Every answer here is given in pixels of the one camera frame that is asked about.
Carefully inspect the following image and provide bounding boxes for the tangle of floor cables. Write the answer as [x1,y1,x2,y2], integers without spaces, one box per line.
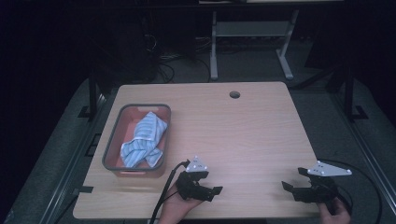
[143,32,213,85]

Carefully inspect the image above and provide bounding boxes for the person's left hand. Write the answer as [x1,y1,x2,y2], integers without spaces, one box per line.
[158,184,204,224]

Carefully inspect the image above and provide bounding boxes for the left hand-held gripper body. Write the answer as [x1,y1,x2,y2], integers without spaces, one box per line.
[175,155,210,202]

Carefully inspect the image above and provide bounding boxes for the black tape strip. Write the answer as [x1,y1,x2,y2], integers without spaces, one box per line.
[73,185,94,197]

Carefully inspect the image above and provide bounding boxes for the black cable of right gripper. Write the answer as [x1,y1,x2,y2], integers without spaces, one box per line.
[318,158,383,224]

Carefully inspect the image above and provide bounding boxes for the black metal stand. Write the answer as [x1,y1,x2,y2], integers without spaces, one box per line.
[78,69,101,119]
[342,59,370,123]

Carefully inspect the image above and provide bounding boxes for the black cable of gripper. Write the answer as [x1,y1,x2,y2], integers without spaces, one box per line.
[318,158,383,224]
[148,159,191,224]

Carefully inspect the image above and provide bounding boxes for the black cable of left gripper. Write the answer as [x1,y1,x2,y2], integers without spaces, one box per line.
[148,159,191,224]

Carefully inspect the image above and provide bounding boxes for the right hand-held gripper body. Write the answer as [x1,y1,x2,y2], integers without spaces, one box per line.
[297,160,353,204]

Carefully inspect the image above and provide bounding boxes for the blue striped cloth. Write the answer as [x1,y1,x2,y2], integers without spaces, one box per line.
[120,111,169,169]

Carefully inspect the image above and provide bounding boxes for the pink basket with grey rim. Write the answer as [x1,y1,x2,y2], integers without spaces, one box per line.
[101,103,172,179]

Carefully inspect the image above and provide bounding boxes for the grey metal desk frame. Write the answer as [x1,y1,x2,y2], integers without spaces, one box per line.
[209,8,301,82]

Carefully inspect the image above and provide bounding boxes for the person's right hand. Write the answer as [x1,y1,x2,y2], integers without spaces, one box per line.
[317,197,352,224]

